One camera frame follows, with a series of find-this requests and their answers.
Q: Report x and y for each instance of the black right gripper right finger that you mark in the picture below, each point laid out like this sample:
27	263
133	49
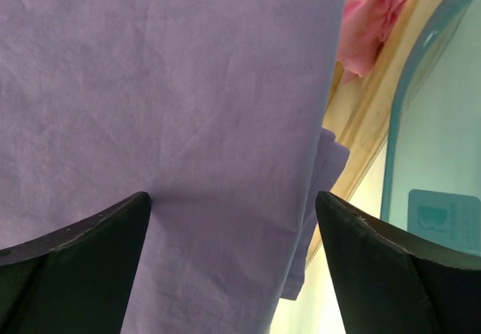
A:
387	280

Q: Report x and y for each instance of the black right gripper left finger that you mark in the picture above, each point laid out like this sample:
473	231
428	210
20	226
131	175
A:
77	279

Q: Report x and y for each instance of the purple trousers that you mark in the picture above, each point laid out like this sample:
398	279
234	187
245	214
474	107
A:
213	107

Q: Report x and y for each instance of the pink trousers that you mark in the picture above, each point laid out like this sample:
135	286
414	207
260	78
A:
365	28

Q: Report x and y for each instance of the teal plastic bin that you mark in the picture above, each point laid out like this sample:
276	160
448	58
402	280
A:
431	183

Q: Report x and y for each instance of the wooden clothes rack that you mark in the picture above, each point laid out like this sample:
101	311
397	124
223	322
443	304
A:
359	112

